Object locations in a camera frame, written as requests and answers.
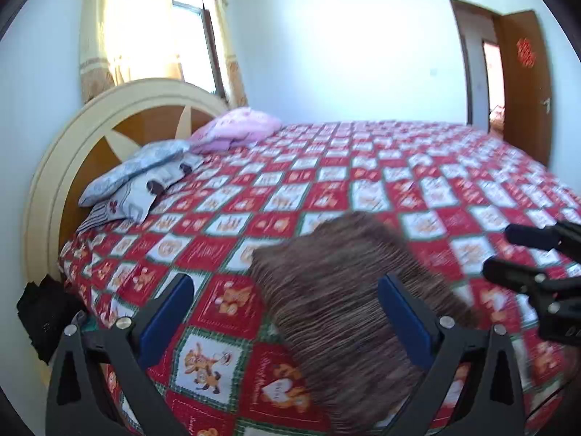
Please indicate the grey floral pillow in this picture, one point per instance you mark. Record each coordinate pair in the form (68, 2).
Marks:
(131, 166)

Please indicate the red checkered printed blanket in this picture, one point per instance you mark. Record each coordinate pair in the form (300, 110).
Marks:
(363, 168)

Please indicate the cream and wood headboard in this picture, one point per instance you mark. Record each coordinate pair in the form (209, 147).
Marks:
(59, 168)

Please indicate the pink pillow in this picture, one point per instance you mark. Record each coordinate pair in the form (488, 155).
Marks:
(236, 129)

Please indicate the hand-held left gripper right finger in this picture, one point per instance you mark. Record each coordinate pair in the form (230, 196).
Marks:
(408, 322)

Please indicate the striped cloth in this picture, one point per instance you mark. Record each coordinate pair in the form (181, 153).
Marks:
(97, 218)

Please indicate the wide yellow curtain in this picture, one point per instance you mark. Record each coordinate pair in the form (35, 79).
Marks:
(122, 22)

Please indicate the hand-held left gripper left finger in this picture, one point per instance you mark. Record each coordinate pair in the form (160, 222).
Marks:
(165, 322)

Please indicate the brown wooden door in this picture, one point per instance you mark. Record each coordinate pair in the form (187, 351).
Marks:
(522, 91)

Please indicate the red paper door decoration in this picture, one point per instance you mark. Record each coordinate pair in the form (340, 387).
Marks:
(525, 52)

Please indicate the black cloth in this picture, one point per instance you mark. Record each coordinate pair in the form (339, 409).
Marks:
(45, 318)

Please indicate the brown striped blanket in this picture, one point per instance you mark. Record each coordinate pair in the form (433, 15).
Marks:
(345, 290)

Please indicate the narrow yellow curtain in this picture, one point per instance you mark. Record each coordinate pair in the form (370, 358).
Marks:
(227, 41)

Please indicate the white pillow with dark print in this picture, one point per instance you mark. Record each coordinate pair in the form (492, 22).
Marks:
(150, 190)

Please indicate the window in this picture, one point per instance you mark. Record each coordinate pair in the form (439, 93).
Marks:
(195, 41)

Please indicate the brown door frame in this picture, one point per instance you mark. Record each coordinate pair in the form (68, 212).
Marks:
(463, 54)

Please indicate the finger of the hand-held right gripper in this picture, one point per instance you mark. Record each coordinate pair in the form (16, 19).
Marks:
(513, 275)
(535, 236)

